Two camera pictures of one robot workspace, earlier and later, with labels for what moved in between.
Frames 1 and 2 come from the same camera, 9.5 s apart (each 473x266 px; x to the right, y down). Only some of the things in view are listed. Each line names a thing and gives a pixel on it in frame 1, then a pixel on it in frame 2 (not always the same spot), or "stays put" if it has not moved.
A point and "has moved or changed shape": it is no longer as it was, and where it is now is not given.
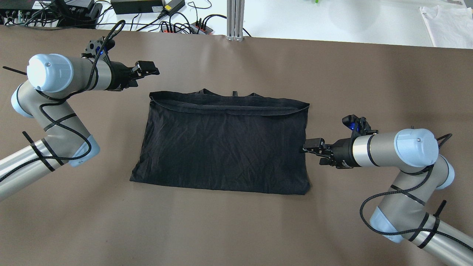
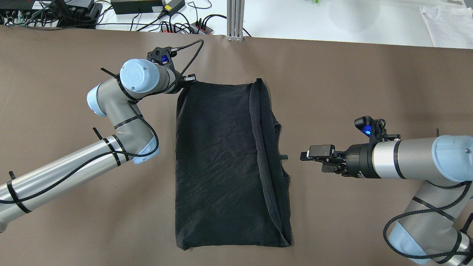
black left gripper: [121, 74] → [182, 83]
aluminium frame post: [235, 15] stays put
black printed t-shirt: [224, 141] has moved or changed shape
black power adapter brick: [136, 6] stays put
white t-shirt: [448, 26] stays put
